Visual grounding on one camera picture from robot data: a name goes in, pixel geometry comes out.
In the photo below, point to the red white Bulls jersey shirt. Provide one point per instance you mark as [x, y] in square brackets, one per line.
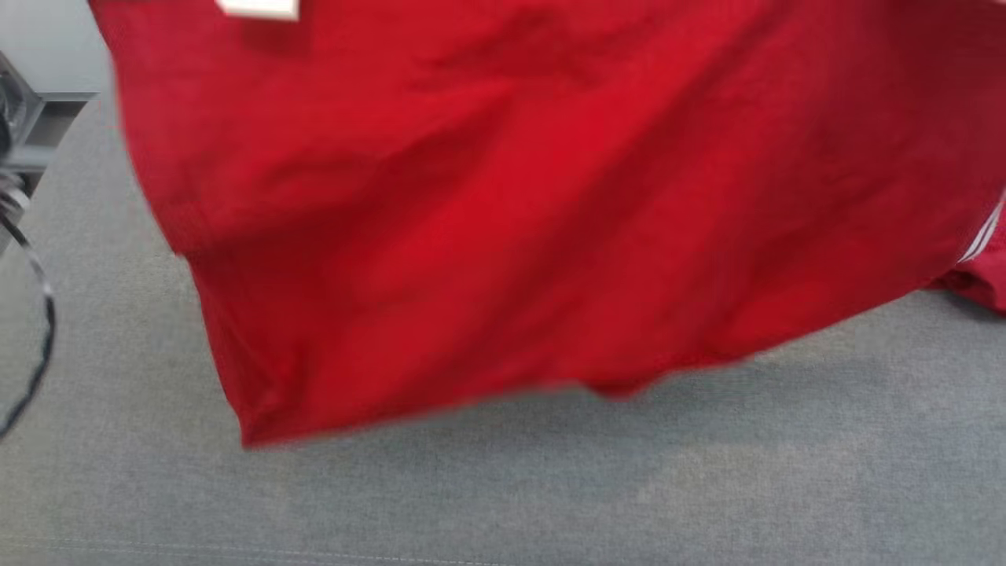
[550, 196]

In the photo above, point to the grey fabric sofa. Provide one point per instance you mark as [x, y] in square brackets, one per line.
[503, 487]

